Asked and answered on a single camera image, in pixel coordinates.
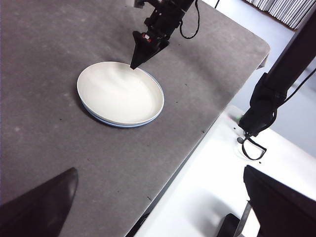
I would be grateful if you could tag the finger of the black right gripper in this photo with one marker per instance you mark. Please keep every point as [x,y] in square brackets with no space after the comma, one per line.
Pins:
[143,49]
[161,47]

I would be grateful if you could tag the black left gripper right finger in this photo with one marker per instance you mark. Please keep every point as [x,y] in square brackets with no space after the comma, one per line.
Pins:
[284,212]

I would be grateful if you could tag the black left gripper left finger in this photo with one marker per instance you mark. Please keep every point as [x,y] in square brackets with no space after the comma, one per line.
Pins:
[37,212]

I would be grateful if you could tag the white round plate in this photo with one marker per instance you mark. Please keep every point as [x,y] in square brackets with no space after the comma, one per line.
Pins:
[118,96]

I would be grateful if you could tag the white ribbed radiator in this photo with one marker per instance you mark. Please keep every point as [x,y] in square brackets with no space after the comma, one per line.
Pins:
[284,12]

